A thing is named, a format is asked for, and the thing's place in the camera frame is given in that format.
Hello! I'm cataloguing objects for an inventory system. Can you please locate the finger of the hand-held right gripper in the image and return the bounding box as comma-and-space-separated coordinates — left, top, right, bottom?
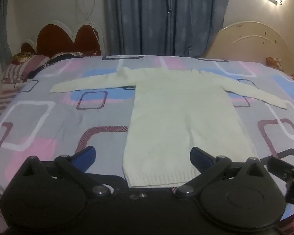
267, 149, 294, 207

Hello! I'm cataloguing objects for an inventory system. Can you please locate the dark cloth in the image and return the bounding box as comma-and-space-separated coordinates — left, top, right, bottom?
26, 54, 73, 80

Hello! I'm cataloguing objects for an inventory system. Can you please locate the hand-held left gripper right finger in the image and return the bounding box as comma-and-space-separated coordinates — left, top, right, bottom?
175, 147, 270, 199

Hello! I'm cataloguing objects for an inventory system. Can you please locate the white charging cable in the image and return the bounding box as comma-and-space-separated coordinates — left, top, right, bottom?
75, 0, 100, 45

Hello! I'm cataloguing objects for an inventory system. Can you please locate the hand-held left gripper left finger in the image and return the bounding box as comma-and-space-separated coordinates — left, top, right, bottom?
22, 146, 111, 197

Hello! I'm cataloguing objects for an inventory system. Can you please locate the striped pink pillow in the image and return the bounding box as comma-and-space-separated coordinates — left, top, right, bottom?
1, 52, 51, 84

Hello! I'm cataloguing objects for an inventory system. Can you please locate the brown headboard with white trim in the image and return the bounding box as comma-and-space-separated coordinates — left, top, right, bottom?
21, 20, 106, 57

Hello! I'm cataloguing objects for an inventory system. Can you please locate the floral dark pillow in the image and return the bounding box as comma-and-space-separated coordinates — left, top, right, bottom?
48, 51, 99, 61

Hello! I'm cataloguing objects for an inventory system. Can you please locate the patterned pink grey bedsheet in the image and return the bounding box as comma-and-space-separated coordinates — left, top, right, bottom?
0, 54, 294, 226

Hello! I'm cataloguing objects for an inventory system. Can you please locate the white knitted sweater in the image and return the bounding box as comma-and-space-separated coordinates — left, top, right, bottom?
50, 67, 288, 189

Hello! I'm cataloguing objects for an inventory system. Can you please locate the cream wooden headboard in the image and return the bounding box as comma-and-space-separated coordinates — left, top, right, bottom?
206, 21, 294, 81

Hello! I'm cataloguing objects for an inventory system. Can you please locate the orange floral cloth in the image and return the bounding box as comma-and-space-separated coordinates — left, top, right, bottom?
266, 57, 282, 68

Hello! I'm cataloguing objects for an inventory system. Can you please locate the striped pink sheet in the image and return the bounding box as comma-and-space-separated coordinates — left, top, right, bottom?
0, 82, 22, 122

